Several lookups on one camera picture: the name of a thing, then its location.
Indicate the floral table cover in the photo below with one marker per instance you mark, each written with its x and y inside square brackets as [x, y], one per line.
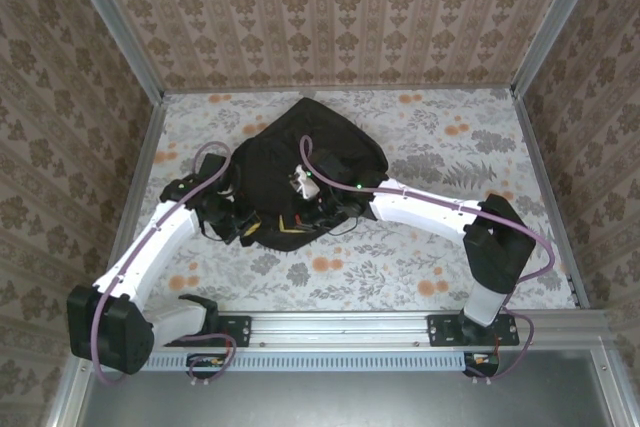
[350, 287]

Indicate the black backpack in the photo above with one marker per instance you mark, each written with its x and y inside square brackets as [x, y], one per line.
[320, 117]

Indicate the aluminium frame post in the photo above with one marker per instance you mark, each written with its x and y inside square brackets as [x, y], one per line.
[116, 27]
[555, 22]

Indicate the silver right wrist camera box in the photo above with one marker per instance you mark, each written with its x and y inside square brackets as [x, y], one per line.
[305, 184]

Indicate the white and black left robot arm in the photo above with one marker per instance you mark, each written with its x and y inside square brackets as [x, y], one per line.
[160, 242]

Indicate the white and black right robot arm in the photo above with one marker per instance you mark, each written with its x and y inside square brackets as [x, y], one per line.
[415, 212]

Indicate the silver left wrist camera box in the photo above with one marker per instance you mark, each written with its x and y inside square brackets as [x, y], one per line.
[227, 192]

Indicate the aluminium front rail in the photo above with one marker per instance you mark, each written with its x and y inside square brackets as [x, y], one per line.
[340, 327]

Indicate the aluminium panel edge bar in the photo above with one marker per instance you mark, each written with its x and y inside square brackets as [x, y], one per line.
[615, 397]
[67, 402]

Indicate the grey metal panel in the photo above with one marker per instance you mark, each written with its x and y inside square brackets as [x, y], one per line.
[340, 402]

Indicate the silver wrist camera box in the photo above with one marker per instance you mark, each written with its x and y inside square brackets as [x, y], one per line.
[227, 192]
[305, 184]

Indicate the aluminium side rail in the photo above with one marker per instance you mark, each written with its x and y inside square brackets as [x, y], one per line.
[536, 147]
[135, 197]

